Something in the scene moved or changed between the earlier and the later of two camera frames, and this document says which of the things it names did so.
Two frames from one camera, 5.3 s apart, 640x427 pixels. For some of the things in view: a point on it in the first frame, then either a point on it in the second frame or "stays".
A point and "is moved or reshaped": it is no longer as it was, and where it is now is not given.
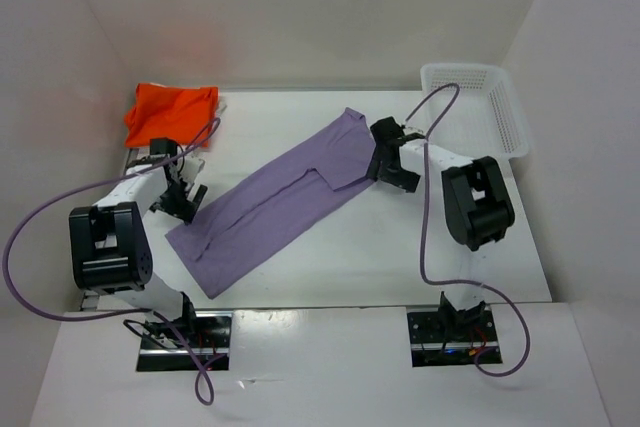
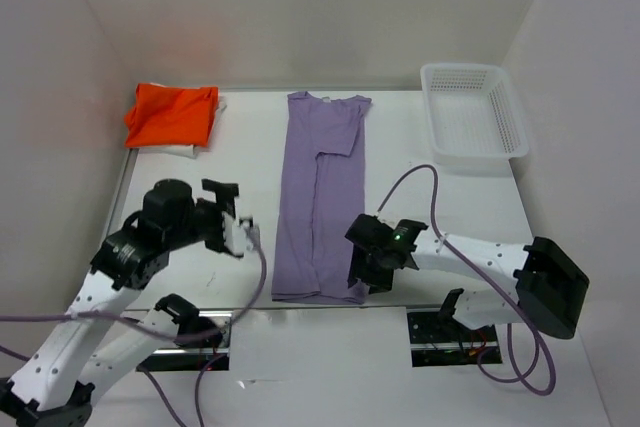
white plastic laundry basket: x=482 y=120 stays
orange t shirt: x=182 y=115 stays
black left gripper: x=183 y=208 -> x=226 y=196
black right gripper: x=407 y=180 -> x=380 y=283
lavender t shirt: x=220 y=244 is moved or reshaped
